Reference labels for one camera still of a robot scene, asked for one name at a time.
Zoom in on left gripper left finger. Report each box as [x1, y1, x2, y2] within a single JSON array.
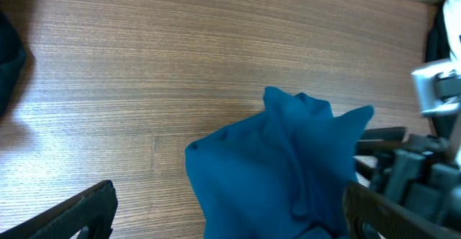
[[1, 180, 118, 239]]

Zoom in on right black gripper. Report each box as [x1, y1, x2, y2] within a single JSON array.
[[355, 127, 460, 232]]

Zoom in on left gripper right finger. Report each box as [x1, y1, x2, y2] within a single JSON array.
[[342, 182, 460, 239]]

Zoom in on white printed t-shirt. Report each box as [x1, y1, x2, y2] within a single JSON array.
[[442, 0, 461, 64]]

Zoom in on black garment under jeans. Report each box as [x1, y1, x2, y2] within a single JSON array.
[[0, 12, 26, 116]]

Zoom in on blue polo shirt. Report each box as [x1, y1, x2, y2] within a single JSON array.
[[185, 86, 374, 238]]

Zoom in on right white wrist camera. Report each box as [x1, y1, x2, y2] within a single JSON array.
[[411, 58, 460, 117]]

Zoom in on black garment under white shirt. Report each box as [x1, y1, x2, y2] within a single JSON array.
[[425, 4, 457, 138]]

